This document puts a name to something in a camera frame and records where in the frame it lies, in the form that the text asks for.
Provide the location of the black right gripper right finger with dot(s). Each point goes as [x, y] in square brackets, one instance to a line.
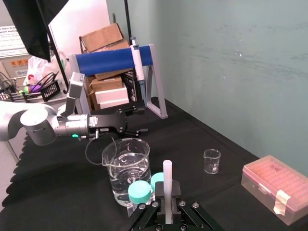
[192, 216]

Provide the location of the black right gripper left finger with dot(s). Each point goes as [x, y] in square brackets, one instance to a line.
[147, 216]

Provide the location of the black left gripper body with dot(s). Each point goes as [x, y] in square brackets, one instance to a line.
[108, 122]

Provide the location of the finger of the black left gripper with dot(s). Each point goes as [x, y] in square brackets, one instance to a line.
[134, 110]
[136, 132]

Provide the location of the white stirring rod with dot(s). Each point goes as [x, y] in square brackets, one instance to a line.
[167, 173]

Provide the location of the black printed box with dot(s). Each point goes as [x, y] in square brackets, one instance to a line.
[130, 86]

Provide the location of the white rectangular box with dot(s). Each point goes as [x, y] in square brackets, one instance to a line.
[111, 97]

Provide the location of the teal capped clear bottle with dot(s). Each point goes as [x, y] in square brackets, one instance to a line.
[157, 180]
[140, 192]

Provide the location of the large glass beaker with water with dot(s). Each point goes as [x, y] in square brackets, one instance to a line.
[125, 168]

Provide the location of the brown box with label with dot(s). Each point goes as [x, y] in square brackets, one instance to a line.
[106, 84]

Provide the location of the flat brown cardboard box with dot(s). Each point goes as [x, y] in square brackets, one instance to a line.
[110, 74]

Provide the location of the white and blue pipette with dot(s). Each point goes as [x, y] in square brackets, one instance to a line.
[137, 62]

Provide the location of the grey stand with blue roll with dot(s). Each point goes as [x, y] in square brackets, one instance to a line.
[106, 62]

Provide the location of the small empty glass beaker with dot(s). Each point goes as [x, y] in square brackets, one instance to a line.
[211, 163]

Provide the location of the black tube rack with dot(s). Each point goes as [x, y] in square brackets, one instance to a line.
[50, 91]

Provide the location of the black table cloth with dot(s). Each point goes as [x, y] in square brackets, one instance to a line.
[72, 187]

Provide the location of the open brown cardboard box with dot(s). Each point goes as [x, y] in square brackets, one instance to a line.
[103, 37]

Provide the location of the pink pipette tip box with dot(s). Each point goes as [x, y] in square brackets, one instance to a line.
[269, 183]

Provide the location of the white plastic bag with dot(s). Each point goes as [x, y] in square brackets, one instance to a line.
[36, 69]

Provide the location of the beige tape strip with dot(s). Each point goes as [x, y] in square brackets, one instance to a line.
[281, 201]

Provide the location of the thin black stand pole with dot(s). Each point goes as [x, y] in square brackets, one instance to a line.
[56, 48]

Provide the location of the black upright pole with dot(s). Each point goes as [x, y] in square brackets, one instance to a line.
[128, 19]

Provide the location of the white appliance with labels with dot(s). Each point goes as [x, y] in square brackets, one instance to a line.
[10, 48]

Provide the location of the black fabric light cover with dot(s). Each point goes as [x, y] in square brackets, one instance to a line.
[26, 24]

